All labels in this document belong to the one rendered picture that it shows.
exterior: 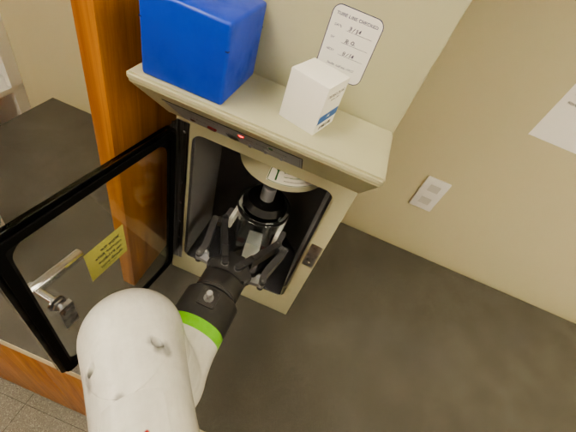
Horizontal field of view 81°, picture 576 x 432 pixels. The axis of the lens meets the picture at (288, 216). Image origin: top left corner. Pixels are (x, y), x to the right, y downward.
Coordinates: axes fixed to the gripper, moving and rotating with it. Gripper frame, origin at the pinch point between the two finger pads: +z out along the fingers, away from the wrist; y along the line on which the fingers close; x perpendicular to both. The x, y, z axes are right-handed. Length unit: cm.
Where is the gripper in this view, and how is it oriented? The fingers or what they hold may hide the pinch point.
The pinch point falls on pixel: (260, 218)
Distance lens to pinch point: 70.6
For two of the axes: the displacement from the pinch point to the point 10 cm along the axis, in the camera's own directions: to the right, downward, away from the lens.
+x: -2.6, 6.3, 7.3
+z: 3.3, -6.5, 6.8
